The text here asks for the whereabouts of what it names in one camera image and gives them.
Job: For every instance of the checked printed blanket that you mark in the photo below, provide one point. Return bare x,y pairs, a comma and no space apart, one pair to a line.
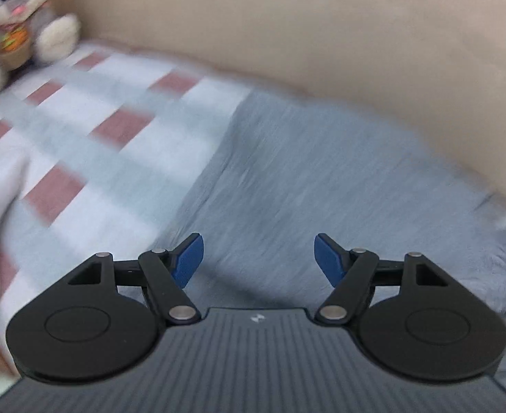
106,94

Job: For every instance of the grey knit sweater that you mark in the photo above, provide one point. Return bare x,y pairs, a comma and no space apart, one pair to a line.
322,159

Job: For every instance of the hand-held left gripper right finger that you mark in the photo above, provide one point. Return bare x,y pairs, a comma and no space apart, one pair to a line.
328,260

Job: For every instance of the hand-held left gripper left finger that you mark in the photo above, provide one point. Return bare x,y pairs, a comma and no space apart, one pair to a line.
188,262

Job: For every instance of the beige sofa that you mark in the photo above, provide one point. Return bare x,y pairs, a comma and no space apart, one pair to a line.
322,30

